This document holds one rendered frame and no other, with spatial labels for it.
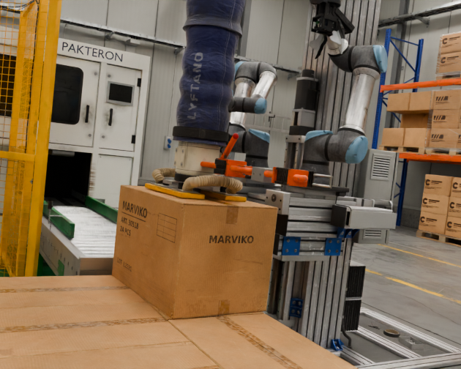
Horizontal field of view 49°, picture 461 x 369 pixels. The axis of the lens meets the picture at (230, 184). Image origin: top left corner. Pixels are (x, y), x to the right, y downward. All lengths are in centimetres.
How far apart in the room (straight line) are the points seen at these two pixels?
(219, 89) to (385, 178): 105
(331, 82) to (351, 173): 45
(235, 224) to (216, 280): 21
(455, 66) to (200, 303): 899
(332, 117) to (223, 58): 70
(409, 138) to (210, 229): 922
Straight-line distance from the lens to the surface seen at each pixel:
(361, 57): 231
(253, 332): 176
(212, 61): 199
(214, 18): 202
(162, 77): 1192
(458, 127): 1007
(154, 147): 1179
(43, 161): 301
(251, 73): 282
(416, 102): 1085
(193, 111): 197
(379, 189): 263
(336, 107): 248
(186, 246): 174
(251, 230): 187
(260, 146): 260
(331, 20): 196
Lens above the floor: 111
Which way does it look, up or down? 3 degrees down
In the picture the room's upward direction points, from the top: 6 degrees clockwise
